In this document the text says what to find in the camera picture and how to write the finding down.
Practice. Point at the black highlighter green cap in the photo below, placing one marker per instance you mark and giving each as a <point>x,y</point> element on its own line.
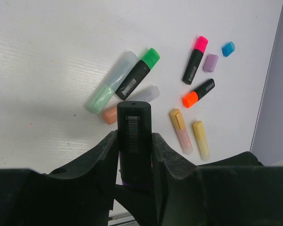
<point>138,73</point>

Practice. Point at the black highlighter pink cap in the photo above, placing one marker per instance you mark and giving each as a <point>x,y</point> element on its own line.
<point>195,59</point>

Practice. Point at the blue highlighter cap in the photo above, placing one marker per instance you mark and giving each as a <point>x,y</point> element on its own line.
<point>228,49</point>

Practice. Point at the black highlighter orange cap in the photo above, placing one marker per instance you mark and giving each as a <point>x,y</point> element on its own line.
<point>198,93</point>

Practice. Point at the pastel purple cap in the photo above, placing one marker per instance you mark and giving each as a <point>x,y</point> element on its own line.
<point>210,63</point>

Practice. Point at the pastel pink highlighter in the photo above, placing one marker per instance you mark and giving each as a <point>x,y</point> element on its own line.
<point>181,131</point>

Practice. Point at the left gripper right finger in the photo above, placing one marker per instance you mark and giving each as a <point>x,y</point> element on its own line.
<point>238,191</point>

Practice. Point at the pastel green highlighter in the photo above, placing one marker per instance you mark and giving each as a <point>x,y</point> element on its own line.
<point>111,82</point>

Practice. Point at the black highlighter purple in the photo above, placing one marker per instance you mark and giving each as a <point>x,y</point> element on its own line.
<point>134,133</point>

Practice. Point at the pastel yellow highlighter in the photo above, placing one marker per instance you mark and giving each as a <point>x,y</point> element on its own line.
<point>200,135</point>

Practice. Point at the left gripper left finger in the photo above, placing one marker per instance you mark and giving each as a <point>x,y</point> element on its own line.
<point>80,193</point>

